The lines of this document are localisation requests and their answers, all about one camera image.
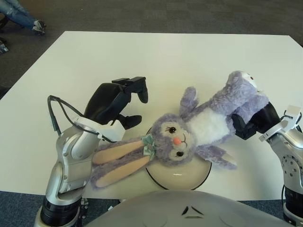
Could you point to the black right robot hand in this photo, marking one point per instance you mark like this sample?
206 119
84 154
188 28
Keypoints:
265 118

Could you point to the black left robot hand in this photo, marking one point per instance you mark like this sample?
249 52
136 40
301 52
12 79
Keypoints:
104 101

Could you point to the purple plush bunny doll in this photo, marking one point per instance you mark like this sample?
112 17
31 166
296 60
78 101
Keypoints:
206 123

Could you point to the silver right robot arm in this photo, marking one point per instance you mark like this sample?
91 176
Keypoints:
291 160

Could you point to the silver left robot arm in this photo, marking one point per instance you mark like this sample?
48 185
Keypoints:
73 151

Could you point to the white plate with black rim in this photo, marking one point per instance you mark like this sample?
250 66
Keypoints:
180 179

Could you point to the grey white sneaker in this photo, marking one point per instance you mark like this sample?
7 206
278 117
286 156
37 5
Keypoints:
39 26

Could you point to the silver robot torso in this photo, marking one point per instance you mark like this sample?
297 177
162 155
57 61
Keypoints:
189 208

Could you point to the blue jeans leg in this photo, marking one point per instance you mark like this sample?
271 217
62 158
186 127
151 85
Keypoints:
16 10

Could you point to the metal table bracket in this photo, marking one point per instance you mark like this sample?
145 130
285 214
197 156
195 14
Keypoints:
84 202

